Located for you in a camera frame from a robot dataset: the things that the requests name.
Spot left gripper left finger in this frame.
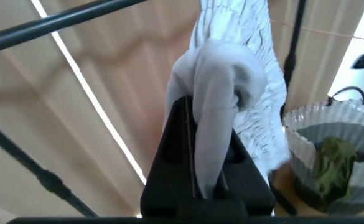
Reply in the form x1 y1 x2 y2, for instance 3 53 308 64
140 95 202 218

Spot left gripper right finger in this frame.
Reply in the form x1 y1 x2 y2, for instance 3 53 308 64
220 129 276 217

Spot green garment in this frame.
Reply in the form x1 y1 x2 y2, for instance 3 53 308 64
312 136 358 200

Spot pale grey shorts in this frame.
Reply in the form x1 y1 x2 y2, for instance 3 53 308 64
162 0 291 200

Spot pink clothes hanger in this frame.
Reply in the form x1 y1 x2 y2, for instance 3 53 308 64
270 19 364 43

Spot white laundry basket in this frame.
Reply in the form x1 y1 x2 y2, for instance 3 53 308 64
282 86 364 215

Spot black clothes rack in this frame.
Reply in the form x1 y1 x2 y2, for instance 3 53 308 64
0 0 307 218

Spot beige curtain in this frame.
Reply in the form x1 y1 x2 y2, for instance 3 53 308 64
0 0 364 218

